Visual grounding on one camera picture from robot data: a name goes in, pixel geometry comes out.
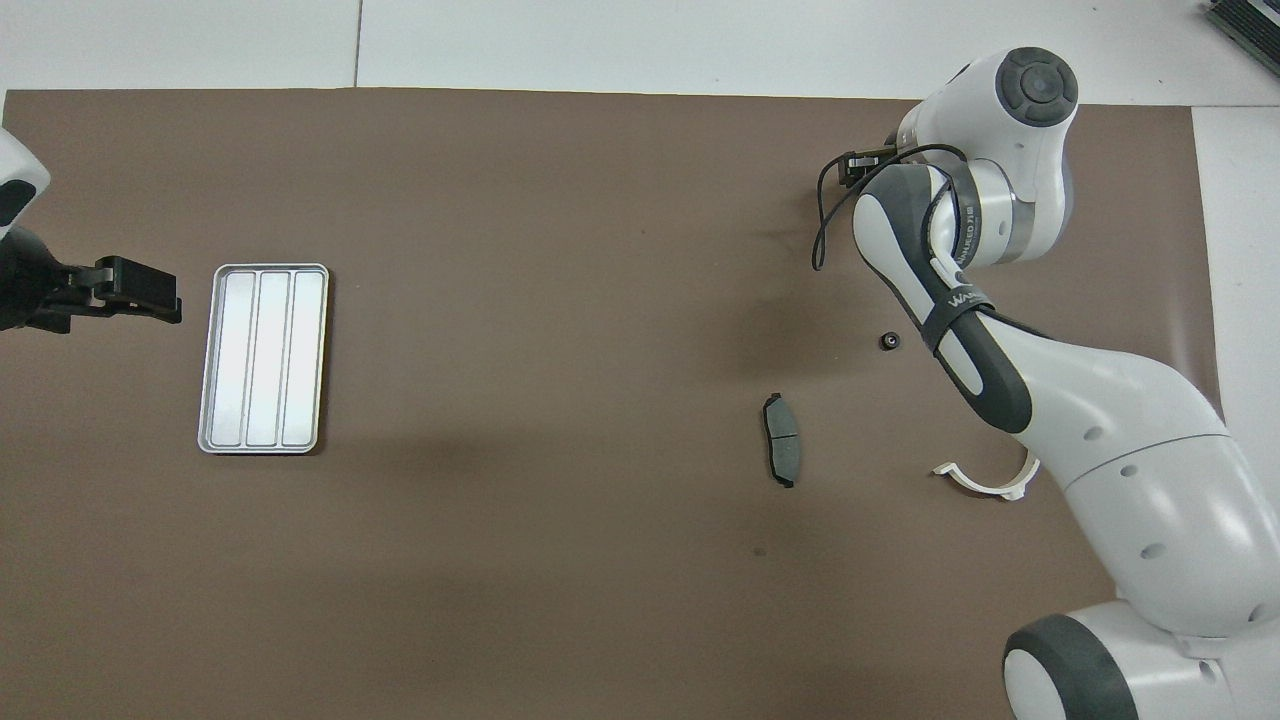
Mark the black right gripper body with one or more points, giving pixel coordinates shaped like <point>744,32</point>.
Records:
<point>890,165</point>

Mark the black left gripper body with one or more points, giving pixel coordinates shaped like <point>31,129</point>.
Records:
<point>25,285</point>

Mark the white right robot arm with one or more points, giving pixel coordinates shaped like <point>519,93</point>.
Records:
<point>1100,420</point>

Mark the silver metal tray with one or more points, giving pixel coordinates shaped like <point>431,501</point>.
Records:
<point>262,360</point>

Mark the slim curved grey brake pad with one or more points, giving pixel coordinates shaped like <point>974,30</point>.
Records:
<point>783,440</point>

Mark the dark grey ribbed block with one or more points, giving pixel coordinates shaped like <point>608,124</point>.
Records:
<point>1250,22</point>

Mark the brown table mat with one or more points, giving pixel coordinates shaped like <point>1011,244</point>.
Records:
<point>500,550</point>

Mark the white curved plastic bracket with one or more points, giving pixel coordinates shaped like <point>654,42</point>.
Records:
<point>975,484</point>

